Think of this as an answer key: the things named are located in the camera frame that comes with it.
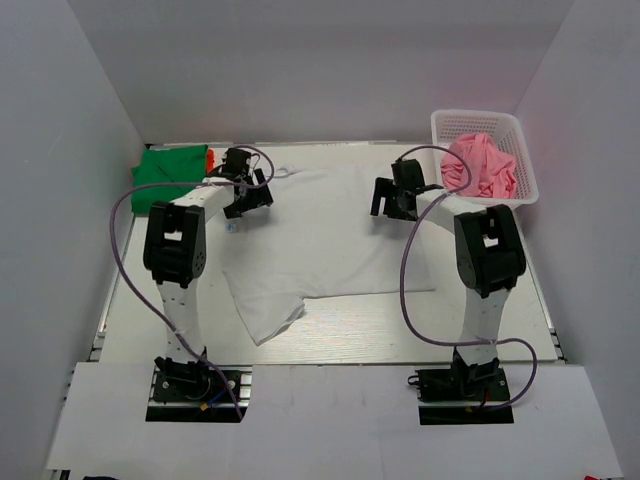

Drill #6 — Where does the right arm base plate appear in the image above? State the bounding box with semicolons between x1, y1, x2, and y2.
407;368;514;426

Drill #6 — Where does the white plastic basket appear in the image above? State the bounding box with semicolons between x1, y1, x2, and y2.
431;109;539;210

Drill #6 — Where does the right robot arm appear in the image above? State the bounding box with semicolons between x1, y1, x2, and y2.
370;159;526;399

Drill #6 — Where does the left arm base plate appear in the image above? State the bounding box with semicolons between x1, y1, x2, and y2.
145;357;252;424

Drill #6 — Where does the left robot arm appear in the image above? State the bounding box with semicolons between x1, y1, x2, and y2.
143;145;275;363

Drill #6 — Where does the green folded t-shirt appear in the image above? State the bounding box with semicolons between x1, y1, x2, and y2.
131;145;208;215

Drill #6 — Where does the orange folded t-shirt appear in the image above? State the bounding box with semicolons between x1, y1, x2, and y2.
205;149;216;174

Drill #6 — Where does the white t-shirt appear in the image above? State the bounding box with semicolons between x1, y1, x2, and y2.
207;163;435;345

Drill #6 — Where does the pink t-shirt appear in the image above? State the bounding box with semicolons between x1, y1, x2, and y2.
440;133;518;199

